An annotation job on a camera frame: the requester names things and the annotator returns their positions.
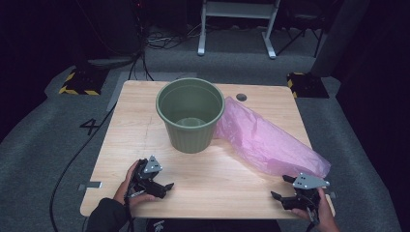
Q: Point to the black tripod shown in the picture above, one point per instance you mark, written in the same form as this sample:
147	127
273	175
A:
299	35

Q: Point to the small grey tape piece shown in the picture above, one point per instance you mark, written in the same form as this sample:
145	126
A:
332	195

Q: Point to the green plastic bin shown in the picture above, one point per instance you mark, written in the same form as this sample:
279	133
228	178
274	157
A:
190	141

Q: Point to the white metal stand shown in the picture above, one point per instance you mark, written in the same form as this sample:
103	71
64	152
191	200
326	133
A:
238	9

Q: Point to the person's right hand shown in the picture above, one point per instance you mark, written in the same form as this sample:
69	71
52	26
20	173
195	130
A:
325	216

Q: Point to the grey pillar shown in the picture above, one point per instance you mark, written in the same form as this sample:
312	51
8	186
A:
341	35

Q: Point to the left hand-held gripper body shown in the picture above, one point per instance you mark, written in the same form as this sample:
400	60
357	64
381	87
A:
146	180

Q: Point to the person's left hand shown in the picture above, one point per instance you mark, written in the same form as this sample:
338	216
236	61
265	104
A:
124	193

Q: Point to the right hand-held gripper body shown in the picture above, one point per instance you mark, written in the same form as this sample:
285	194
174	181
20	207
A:
307	183

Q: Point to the pink plastic bag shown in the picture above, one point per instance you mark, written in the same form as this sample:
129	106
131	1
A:
267	141

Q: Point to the black yellow striped base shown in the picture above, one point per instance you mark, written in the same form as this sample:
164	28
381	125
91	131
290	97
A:
82	82
307	87

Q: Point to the grey tape strip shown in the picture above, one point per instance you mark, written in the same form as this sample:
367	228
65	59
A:
92	185

